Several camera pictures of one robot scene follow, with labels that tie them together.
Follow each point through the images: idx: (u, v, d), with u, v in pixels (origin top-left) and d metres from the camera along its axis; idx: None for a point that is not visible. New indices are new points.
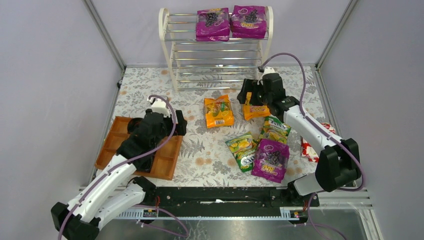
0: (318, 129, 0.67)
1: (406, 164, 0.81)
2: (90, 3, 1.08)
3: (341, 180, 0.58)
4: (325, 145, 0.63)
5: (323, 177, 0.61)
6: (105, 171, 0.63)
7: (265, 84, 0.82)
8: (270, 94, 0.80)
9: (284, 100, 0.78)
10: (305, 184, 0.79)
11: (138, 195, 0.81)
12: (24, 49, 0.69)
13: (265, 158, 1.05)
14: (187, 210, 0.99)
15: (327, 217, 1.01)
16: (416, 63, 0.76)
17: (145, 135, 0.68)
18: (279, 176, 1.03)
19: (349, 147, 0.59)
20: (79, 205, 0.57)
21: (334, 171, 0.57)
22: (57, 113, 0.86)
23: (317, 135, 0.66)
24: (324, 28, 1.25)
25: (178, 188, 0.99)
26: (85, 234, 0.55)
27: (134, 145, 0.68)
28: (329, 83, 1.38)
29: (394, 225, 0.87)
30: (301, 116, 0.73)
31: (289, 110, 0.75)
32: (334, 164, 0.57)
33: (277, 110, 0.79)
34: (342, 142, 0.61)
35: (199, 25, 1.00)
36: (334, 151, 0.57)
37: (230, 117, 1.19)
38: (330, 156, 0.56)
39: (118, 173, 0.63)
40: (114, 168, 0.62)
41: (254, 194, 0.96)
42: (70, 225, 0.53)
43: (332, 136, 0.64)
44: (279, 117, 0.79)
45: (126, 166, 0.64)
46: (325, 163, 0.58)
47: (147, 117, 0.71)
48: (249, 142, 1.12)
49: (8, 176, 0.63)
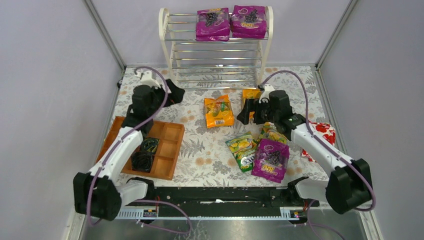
0: (328, 149, 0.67)
1: (407, 164, 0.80)
2: (90, 4, 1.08)
3: (353, 202, 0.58)
4: (335, 166, 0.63)
5: (333, 199, 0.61)
6: (119, 138, 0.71)
7: (272, 101, 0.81)
8: (277, 112, 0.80)
9: (291, 118, 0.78)
10: (307, 189, 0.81)
11: (143, 186, 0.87)
12: (24, 49, 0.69)
13: (265, 158, 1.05)
14: (197, 210, 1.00)
15: (327, 217, 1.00)
16: (416, 63, 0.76)
17: (141, 108, 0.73)
18: (279, 176, 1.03)
19: (359, 169, 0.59)
20: (103, 168, 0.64)
21: (345, 192, 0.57)
22: (57, 112, 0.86)
23: (327, 154, 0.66)
24: (323, 28, 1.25)
25: (177, 188, 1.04)
26: (113, 196, 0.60)
27: (133, 119, 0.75)
28: (328, 83, 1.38)
29: (395, 225, 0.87)
30: (310, 135, 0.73)
31: (296, 128, 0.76)
32: (345, 185, 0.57)
33: (284, 129, 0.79)
34: (353, 163, 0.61)
35: (199, 25, 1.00)
36: (345, 173, 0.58)
37: (230, 117, 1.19)
38: (341, 177, 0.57)
39: (130, 139, 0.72)
40: (127, 134, 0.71)
41: (254, 194, 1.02)
42: (99, 186, 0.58)
43: (341, 156, 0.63)
44: (286, 135, 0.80)
45: (135, 133, 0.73)
46: (336, 184, 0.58)
47: (135, 90, 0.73)
48: (249, 142, 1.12)
49: (8, 175, 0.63)
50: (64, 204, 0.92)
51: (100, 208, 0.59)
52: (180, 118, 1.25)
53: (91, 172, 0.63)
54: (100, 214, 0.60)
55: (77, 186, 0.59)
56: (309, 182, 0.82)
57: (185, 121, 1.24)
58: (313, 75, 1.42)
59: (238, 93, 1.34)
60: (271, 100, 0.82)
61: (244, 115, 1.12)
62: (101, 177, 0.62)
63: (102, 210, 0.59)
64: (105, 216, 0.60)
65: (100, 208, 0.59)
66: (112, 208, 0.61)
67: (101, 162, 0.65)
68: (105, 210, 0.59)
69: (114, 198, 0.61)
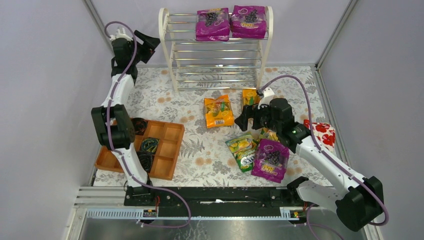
0: (339, 167, 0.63)
1: (406, 164, 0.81)
2: (89, 3, 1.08)
3: (366, 220, 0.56)
4: (348, 186, 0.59)
5: (346, 215, 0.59)
6: (115, 81, 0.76)
7: (274, 112, 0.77)
8: (280, 122, 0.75)
9: (294, 130, 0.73)
10: (313, 195, 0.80)
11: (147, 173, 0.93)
12: (24, 50, 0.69)
13: (265, 158, 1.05)
14: (199, 210, 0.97)
15: (327, 217, 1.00)
16: (416, 63, 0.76)
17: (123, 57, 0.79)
18: (279, 176, 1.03)
19: (373, 188, 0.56)
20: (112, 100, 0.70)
21: (360, 213, 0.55)
22: (58, 113, 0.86)
23: (338, 173, 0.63)
24: (324, 28, 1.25)
25: (177, 188, 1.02)
26: (128, 120, 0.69)
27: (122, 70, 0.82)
28: (329, 83, 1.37)
29: (394, 225, 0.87)
30: (317, 150, 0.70)
31: (302, 142, 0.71)
32: (360, 207, 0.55)
33: (288, 141, 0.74)
34: (366, 182, 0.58)
35: (199, 25, 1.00)
36: (360, 194, 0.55)
37: (230, 117, 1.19)
38: (356, 200, 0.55)
39: (125, 81, 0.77)
40: (121, 76, 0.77)
41: (254, 194, 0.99)
42: (116, 112, 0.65)
43: (354, 176, 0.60)
44: (290, 147, 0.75)
45: (127, 75, 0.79)
46: (350, 204, 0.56)
47: (113, 43, 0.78)
48: (249, 142, 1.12)
49: (8, 176, 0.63)
50: (64, 204, 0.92)
51: (122, 131, 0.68)
52: (180, 118, 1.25)
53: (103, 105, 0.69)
54: (123, 137, 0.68)
55: (94, 117, 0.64)
56: (316, 188, 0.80)
57: (185, 121, 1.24)
58: (313, 75, 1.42)
59: (238, 93, 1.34)
60: (272, 110, 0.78)
61: (243, 120, 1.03)
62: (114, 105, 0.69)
63: (123, 132, 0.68)
64: (126, 136, 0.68)
65: (122, 133, 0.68)
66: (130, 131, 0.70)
67: (108, 96, 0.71)
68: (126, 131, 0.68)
69: (129, 121, 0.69)
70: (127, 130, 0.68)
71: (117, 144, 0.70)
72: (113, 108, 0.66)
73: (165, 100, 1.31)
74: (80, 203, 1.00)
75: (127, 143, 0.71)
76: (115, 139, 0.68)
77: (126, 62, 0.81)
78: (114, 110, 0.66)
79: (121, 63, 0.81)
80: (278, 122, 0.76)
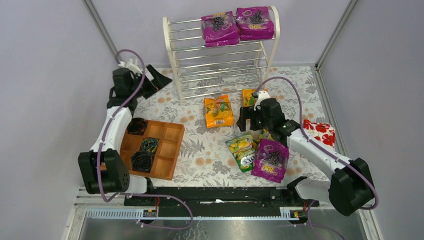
0: (325, 152, 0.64)
1: (406, 164, 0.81)
2: (89, 3, 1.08)
3: (357, 201, 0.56)
4: (334, 168, 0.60)
5: (338, 200, 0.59)
6: (110, 117, 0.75)
7: (264, 110, 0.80)
8: (270, 120, 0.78)
9: (285, 125, 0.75)
10: (310, 191, 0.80)
11: (143, 180, 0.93)
12: (23, 49, 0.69)
13: (265, 158, 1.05)
14: (198, 209, 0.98)
15: (327, 217, 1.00)
16: (416, 64, 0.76)
17: (124, 88, 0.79)
18: (279, 176, 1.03)
19: (358, 168, 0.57)
20: (104, 143, 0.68)
21: (350, 194, 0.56)
22: (58, 113, 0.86)
23: (325, 158, 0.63)
24: (324, 28, 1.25)
25: (178, 188, 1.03)
26: (120, 168, 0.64)
27: (119, 100, 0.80)
28: (328, 83, 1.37)
29: (394, 225, 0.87)
30: (305, 140, 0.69)
31: (292, 134, 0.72)
32: (347, 187, 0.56)
33: (279, 136, 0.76)
34: (352, 164, 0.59)
35: (207, 30, 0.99)
36: (346, 175, 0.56)
37: (230, 117, 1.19)
38: (342, 180, 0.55)
39: (121, 116, 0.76)
40: (116, 112, 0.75)
41: (254, 194, 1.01)
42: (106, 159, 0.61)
43: (340, 158, 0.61)
44: (283, 142, 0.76)
45: (123, 109, 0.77)
46: (337, 186, 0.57)
47: (115, 73, 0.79)
48: (249, 142, 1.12)
49: (9, 175, 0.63)
50: (64, 204, 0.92)
51: (113, 179, 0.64)
52: (180, 118, 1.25)
53: (93, 149, 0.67)
54: (112, 185, 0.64)
55: (83, 163, 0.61)
56: (311, 184, 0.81)
57: (185, 121, 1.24)
58: (313, 75, 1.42)
59: (238, 93, 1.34)
60: (263, 109, 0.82)
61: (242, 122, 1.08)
62: (105, 150, 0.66)
63: (113, 180, 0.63)
64: (116, 184, 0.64)
65: (112, 181, 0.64)
66: (123, 178, 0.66)
67: (100, 139, 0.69)
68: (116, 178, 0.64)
69: (121, 168, 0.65)
70: (116, 178, 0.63)
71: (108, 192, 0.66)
72: (104, 154, 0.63)
73: (165, 101, 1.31)
74: (80, 203, 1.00)
75: (119, 191, 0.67)
76: (104, 187, 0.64)
77: (126, 93, 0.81)
78: (104, 155, 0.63)
79: (120, 93, 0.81)
80: (269, 119, 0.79)
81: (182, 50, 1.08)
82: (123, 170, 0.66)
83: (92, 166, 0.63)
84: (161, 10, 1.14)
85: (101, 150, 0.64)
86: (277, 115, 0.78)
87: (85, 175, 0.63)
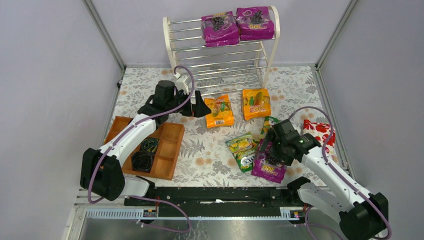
0: (344, 181, 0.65)
1: (406, 164, 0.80)
2: (90, 3, 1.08)
3: (371, 235, 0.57)
4: (353, 201, 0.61)
5: (351, 230, 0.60)
6: (133, 124, 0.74)
7: (277, 131, 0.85)
8: (285, 138, 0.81)
9: (302, 140, 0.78)
10: (313, 200, 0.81)
11: (144, 184, 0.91)
12: (23, 50, 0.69)
13: (265, 158, 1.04)
14: (198, 209, 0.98)
15: (327, 217, 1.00)
16: (416, 64, 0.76)
17: (162, 98, 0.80)
18: (279, 176, 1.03)
19: (378, 204, 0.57)
20: (112, 148, 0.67)
21: (364, 228, 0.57)
22: (58, 112, 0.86)
23: (343, 188, 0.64)
24: (324, 28, 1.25)
25: (178, 188, 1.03)
26: (115, 177, 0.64)
27: (152, 109, 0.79)
28: (328, 83, 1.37)
29: (395, 224, 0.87)
30: (323, 162, 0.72)
31: (309, 153, 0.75)
32: (363, 222, 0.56)
33: (295, 150, 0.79)
34: (371, 198, 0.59)
35: (207, 30, 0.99)
36: (364, 210, 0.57)
37: (230, 117, 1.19)
38: (360, 216, 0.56)
39: (144, 126, 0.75)
40: (141, 121, 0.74)
41: (253, 194, 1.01)
42: (107, 165, 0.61)
43: (360, 191, 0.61)
44: (298, 156, 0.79)
45: (150, 121, 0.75)
46: (354, 219, 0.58)
47: (160, 83, 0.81)
48: (249, 142, 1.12)
49: (10, 174, 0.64)
50: (64, 204, 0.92)
51: (105, 184, 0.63)
52: (181, 118, 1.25)
53: (100, 150, 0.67)
54: (102, 190, 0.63)
55: (85, 158, 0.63)
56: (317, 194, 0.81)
57: (185, 121, 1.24)
58: (313, 75, 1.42)
59: (238, 93, 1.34)
60: (277, 131, 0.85)
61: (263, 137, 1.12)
62: (110, 156, 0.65)
63: (104, 186, 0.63)
64: (106, 192, 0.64)
65: (103, 187, 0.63)
66: (114, 187, 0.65)
67: (111, 142, 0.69)
68: (108, 187, 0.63)
69: (116, 178, 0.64)
70: (109, 186, 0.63)
71: (95, 193, 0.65)
72: (107, 159, 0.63)
73: None
74: (80, 203, 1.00)
75: (107, 197, 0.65)
76: (95, 189, 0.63)
77: (161, 103, 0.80)
78: (106, 160, 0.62)
79: (156, 102, 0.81)
80: (282, 137, 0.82)
81: (182, 49, 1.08)
82: (117, 180, 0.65)
83: (92, 163, 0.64)
84: (160, 10, 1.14)
85: (106, 153, 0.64)
86: (292, 133, 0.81)
87: (84, 169, 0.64)
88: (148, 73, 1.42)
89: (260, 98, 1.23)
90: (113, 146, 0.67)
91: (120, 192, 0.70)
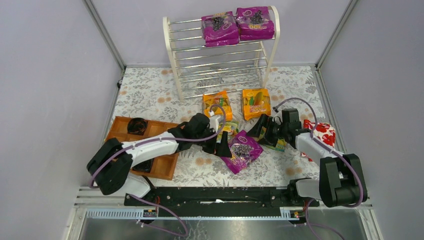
0: (322, 146, 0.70)
1: (406, 164, 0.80)
2: (90, 3, 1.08)
3: (342, 192, 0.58)
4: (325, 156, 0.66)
5: (323, 189, 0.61)
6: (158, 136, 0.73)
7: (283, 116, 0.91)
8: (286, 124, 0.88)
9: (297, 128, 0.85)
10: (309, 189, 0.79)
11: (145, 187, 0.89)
12: (23, 52, 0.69)
13: (233, 146, 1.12)
14: (195, 208, 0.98)
15: (327, 217, 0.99)
16: (416, 63, 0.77)
17: (191, 128, 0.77)
18: (236, 166, 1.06)
19: (350, 161, 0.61)
20: (132, 148, 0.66)
21: (332, 179, 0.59)
22: (58, 112, 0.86)
23: (321, 150, 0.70)
24: (324, 28, 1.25)
25: (178, 188, 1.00)
26: (121, 173, 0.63)
27: (179, 132, 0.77)
28: (329, 83, 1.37)
29: (395, 224, 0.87)
30: (310, 138, 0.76)
31: (300, 134, 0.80)
32: (331, 172, 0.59)
33: (290, 137, 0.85)
34: (345, 156, 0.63)
35: (208, 30, 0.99)
36: (334, 162, 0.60)
37: (229, 113, 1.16)
38: (329, 165, 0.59)
39: (167, 144, 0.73)
40: (168, 138, 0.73)
41: (254, 194, 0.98)
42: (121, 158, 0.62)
43: (333, 150, 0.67)
44: (292, 143, 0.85)
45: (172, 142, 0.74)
46: (324, 171, 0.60)
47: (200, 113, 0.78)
48: (231, 129, 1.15)
49: (10, 175, 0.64)
50: (64, 204, 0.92)
51: (110, 176, 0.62)
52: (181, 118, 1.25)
53: (123, 144, 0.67)
54: (101, 181, 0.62)
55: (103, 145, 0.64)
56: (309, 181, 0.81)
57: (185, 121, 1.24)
58: (313, 75, 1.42)
59: (238, 93, 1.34)
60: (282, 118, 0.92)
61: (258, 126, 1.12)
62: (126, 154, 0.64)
63: (107, 177, 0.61)
64: (104, 184, 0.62)
65: (105, 178, 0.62)
66: (114, 182, 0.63)
67: (134, 142, 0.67)
68: (109, 179, 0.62)
69: (122, 174, 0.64)
70: (112, 178, 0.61)
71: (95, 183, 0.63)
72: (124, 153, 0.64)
73: (166, 101, 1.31)
74: (80, 203, 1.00)
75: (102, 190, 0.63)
76: (96, 178, 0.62)
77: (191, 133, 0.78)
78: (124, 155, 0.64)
79: (186, 128, 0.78)
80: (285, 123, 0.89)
81: (182, 49, 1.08)
82: (121, 177, 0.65)
83: (107, 153, 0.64)
84: (160, 10, 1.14)
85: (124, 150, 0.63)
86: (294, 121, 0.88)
87: (97, 155, 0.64)
88: (148, 73, 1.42)
89: (260, 98, 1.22)
90: (133, 147, 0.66)
91: (114, 192, 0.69)
